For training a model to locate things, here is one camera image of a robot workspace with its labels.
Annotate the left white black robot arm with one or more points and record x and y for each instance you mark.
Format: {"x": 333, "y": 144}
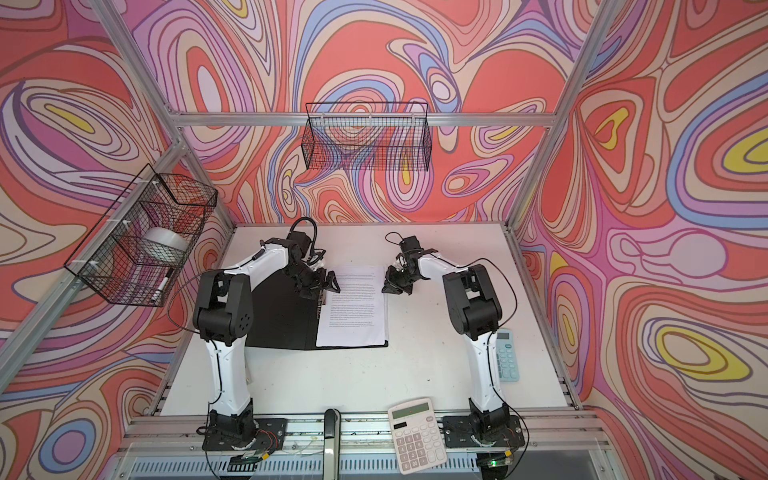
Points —
{"x": 225, "y": 311}

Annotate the black white marker pen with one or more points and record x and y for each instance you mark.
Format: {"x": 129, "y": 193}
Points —
{"x": 159, "y": 291}

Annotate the black wire basket wall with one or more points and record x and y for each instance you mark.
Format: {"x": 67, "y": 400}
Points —
{"x": 124, "y": 269}
{"x": 360, "y": 135}

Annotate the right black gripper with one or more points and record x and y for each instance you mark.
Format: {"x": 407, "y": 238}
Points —
{"x": 391, "y": 284}

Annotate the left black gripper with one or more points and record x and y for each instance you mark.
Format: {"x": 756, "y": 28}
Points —
{"x": 319, "y": 284}

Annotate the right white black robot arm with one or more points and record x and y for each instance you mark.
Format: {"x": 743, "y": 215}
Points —
{"x": 475, "y": 313}

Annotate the blue clip folder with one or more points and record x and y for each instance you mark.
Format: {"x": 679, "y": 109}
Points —
{"x": 286, "y": 321}

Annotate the white desktop calculator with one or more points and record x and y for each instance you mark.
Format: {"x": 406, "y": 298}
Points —
{"x": 416, "y": 435}

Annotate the teal calculator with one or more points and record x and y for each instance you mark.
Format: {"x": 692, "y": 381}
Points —
{"x": 506, "y": 357}

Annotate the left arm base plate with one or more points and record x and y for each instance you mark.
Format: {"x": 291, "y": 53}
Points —
{"x": 261, "y": 435}

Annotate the black wire basket left wall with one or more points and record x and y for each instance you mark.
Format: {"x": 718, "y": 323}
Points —
{"x": 124, "y": 269}

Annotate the black wire basket back wall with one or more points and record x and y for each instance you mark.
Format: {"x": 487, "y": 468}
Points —
{"x": 360, "y": 135}

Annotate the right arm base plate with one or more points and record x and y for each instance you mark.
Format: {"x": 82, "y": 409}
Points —
{"x": 462, "y": 432}

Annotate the black centre post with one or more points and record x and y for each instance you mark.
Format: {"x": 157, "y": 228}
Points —
{"x": 331, "y": 444}

